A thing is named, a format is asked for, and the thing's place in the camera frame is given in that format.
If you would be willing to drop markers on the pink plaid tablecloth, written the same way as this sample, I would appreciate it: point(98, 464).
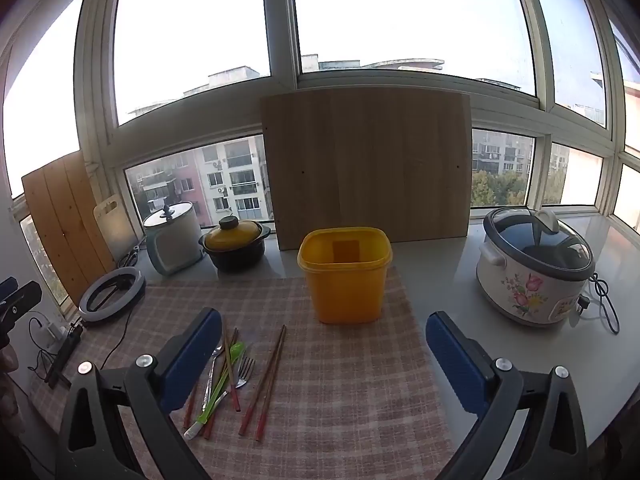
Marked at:
point(350, 385)

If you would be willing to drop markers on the light wooden board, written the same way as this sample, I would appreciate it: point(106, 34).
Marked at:
point(370, 170)

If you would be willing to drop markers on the red-tipped wooden chopstick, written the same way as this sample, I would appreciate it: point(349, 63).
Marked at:
point(189, 415)
point(262, 380)
point(272, 384)
point(209, 425)
point(234, 395)

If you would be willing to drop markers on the green plastic spoon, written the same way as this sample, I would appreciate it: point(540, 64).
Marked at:
point(236, 351)

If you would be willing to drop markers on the glass rice cooker lid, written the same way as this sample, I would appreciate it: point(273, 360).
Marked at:
point(540, 240)

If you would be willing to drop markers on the yellow pot lid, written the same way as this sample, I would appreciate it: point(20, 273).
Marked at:
point(232, 236)

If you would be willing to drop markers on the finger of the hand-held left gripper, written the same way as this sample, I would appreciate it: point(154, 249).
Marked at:
point(7, 287)
point(22, 302)

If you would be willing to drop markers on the white cutting board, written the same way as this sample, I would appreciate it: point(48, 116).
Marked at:
point(117, 230)

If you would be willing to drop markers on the orange-brown wooden board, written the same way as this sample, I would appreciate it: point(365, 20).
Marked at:
point(60, 220)

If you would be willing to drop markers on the metal spoon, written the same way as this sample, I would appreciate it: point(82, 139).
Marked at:
point(216, 353)

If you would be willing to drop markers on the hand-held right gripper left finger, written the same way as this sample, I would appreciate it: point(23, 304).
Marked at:
point(192, 355)

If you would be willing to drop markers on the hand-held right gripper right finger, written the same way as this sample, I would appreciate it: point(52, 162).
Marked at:
point(455, 360)

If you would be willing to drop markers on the metal fork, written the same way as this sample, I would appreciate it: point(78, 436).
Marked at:
point(245, 372)

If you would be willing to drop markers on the black casserole pot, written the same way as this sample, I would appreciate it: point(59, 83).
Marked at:
point(235, 258)

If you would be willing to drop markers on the black stand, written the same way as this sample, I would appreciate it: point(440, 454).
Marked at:
point(65, 355)

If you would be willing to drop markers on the white power adapter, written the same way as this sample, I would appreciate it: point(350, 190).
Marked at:
point(52, 332)

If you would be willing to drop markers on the pink and white apartment building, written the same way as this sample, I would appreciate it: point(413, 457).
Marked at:
point(235, 180)

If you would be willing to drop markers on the white and teal cooker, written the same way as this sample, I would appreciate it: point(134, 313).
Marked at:
point(172, 247)

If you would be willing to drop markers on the white window frame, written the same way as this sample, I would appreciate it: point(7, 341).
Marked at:
point(282, 35)

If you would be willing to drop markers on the metal cooker lid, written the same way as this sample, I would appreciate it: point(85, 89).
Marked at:
point(167, 212)

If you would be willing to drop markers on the yellow plastic container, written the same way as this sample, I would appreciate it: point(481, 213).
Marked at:
point(345, 290)

